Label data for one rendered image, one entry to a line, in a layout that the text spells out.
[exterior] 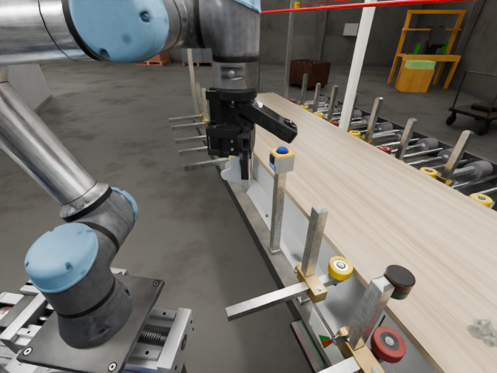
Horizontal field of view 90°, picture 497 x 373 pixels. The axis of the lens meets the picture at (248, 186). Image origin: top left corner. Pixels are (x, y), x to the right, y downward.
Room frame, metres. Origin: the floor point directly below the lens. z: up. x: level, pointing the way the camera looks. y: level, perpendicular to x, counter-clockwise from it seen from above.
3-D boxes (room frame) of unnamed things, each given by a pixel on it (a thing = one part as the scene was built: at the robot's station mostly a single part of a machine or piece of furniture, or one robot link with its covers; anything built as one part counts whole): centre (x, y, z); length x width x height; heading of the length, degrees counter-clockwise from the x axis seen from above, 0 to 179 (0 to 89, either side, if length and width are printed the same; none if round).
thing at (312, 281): (0.55, -0.22, 0.84); 0.14 x 0.06 x 0.05; 20
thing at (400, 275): (0.36, -0.34, 1.03); 0.06 x 0.06 x 0.22; 20
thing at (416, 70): (7.61, -4.96, 0.93); 1.47 x 1.28 x 1.86; 82
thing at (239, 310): (0.51, -0.14, 0.84); 0.44 x 0.03 x 0.04; 110
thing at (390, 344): (0.33, -0.37, 0.85); 0.08 x 0.08 x 0.11
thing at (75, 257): (0.33, 0.35, 1.20); 0.13 x 0.12 x 0.14; 179
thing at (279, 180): (0.82, -0.12, 0.92); 0.05 x 0.05 x 0.45; 20
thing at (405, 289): (0.36, -0.34, 1.13); 0.06 x 0.06 x 0.02
